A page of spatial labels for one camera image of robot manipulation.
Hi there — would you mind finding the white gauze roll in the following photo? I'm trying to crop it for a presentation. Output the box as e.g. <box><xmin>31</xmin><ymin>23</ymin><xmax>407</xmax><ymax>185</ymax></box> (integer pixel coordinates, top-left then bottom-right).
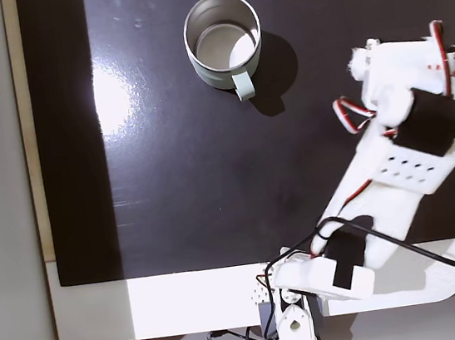
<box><xmin>344</xmin><ymin>47</ymin><xmax>370</xmax><ymax>81</ymax></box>

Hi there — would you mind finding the pale green metal mug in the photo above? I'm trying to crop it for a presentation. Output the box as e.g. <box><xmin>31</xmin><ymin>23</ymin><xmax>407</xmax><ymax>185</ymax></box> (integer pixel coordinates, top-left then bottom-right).
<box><xmin>177</xmin><ymin>0</ymin><xmax>272</xmax><ymax>109</ymax></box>

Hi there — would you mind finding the black table mat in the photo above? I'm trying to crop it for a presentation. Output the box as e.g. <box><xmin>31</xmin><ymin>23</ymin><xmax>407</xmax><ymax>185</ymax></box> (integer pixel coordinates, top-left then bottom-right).
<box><xmin>15</xmin><ymin>0</ymin><xmax>455</xmax><ymax>293</ymax></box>

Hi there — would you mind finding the grey base clamp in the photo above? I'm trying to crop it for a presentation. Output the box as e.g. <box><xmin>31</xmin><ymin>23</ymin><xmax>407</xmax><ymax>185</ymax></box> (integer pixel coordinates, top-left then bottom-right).
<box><xmin>256</xmin><ymin>300</ymin><xmax>280</xmax><ymax>337</ymax></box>

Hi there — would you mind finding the black camera cable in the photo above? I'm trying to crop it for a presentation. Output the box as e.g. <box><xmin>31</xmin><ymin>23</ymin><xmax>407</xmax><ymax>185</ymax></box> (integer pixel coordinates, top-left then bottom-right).
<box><xmin>257</xmin><ymin>200</ymin><xmax>455</xmax><ymax>301</ymax></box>

